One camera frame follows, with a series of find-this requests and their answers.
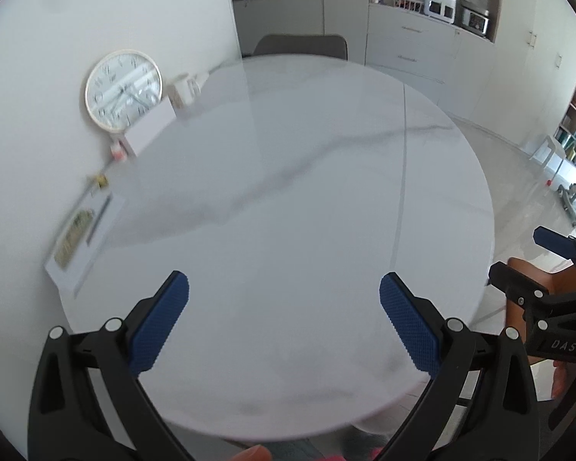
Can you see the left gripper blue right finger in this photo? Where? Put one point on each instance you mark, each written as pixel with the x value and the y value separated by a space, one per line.
pixel 416 322

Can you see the small pink bottle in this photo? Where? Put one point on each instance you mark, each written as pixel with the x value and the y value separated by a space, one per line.
pixel 118 151

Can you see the white paper sheet with pen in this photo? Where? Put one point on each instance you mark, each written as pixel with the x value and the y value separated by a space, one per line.
pixel 82 237

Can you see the round white wall clock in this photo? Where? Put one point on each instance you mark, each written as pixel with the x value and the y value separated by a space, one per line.
pixel 121 88

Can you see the white cabinet drawers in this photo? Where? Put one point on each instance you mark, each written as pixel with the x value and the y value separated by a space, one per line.
pixel 447 64

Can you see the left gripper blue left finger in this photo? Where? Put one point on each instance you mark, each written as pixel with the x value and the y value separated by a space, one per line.
pixel 150 322

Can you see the white rectangular box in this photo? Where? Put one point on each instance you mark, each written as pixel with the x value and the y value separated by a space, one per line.
pixel 138 137

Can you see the white toaster oven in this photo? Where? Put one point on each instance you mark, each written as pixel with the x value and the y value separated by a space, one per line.
pixel 443 10

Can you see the dark grey chair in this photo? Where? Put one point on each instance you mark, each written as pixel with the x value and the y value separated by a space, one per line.
pixel 321 45

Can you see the person's left hand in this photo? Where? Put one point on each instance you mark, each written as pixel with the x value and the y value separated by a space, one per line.
pixel 255 453

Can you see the person's right hand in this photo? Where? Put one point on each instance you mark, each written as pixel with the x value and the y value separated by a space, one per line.
pixel 563 376

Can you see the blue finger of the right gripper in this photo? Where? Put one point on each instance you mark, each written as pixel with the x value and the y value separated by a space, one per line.
pixel 563 246
pixel 518 288

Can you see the black microwave oven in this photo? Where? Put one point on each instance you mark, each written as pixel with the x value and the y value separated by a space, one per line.
pixel 473 18

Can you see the gold binder clip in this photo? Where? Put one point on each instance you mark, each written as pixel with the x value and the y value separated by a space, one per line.
pixel 100 180

